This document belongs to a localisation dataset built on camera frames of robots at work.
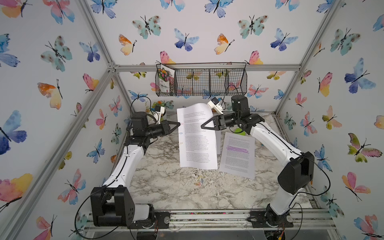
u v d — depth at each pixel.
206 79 0.98
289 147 0.49
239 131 0.66
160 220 0.74
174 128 0.74
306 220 0.75
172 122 0.71
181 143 0.75
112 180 0.43
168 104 1.19
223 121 0.63
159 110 0.70
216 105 0.66
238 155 0.98
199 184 0.86
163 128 0.67
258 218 0.74
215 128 0.67
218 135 1.05
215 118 0.66
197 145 0.69
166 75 0.88
